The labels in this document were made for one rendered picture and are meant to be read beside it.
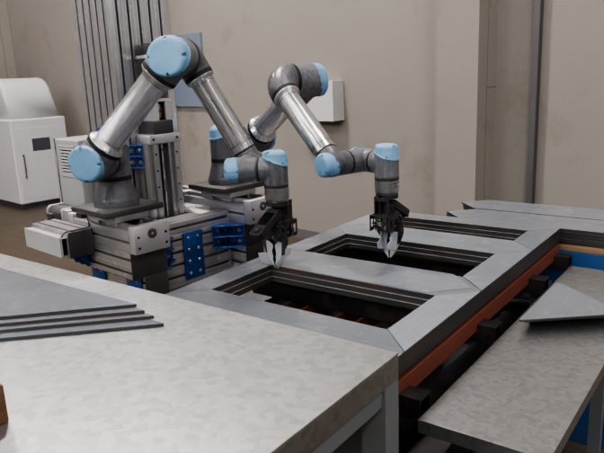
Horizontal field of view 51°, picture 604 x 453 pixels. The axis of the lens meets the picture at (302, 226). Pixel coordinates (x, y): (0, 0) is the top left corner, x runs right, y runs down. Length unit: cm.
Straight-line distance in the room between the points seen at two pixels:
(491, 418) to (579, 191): 308
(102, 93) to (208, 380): 173
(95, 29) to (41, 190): 587
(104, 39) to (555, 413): 185
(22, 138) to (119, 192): 598
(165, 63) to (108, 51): 53
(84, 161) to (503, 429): 139
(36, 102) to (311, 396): 766
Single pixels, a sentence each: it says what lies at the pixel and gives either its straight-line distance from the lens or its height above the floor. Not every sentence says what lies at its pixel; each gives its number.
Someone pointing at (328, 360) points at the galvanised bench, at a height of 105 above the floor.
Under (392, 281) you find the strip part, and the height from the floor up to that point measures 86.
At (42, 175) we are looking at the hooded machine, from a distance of 824.
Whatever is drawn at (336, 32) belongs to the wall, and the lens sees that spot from 526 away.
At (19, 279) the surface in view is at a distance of 137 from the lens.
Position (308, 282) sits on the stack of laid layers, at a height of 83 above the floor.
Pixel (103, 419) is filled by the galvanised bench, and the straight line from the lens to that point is 84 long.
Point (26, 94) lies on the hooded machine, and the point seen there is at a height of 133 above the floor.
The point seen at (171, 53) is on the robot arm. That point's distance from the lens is 192.
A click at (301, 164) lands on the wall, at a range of 560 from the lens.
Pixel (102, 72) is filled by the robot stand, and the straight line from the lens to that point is 246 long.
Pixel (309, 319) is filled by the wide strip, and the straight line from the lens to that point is 156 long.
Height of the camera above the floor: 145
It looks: 14 degrees down
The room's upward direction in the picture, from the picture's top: 2 degrees counter-clockwise
